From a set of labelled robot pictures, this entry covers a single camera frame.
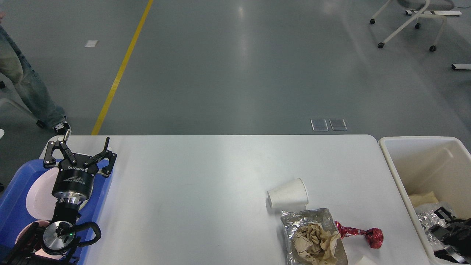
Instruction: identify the brown paper ball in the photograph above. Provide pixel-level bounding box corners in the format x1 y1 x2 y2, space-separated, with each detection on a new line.
291 223 340 265

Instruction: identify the foil sheet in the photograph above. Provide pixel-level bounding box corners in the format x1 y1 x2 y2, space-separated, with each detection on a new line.
280 208 348 265

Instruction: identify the brown paper bag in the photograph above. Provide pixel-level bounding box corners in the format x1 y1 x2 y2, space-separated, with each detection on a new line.
408 191 439 208

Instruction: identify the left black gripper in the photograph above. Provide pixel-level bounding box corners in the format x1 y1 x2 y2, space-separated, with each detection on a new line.
43 128 117 203

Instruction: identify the white bar on floor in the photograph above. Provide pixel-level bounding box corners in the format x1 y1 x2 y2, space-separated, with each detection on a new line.
451 63 471 71

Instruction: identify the person leg with sneaker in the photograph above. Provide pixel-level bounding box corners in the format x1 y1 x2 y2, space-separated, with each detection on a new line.
0 27 72 135

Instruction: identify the pink plate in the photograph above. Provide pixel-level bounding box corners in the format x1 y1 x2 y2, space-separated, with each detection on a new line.
25 167 89 220

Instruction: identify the pink ribbed mug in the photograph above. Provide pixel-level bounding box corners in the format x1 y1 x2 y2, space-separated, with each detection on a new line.
15 220 64 261

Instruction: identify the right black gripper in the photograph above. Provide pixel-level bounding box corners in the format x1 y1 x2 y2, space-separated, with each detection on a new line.
429 206 471 264

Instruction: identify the blue plastic tray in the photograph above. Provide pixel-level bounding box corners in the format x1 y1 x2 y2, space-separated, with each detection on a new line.
0 159 113 259

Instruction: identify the beige plastic bin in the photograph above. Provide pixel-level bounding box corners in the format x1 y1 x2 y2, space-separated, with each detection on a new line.
379 136 471 265

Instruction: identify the white chair base left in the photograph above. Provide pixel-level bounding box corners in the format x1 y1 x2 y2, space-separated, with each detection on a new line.
0 74 45 128

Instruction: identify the red foil wrapper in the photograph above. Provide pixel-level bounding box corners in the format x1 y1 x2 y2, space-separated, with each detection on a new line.
334 221 384 249

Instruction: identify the aluminium foil tray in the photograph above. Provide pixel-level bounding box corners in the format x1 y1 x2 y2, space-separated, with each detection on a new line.
414 202 456 251

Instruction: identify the light green plate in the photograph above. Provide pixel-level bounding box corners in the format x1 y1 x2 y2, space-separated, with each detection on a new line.
79 192 93 211

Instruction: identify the white rolling chair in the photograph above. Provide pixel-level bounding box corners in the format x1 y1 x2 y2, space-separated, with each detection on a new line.
377 0 463 53

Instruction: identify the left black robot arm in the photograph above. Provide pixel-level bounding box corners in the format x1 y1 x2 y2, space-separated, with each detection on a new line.
1 133 117 265

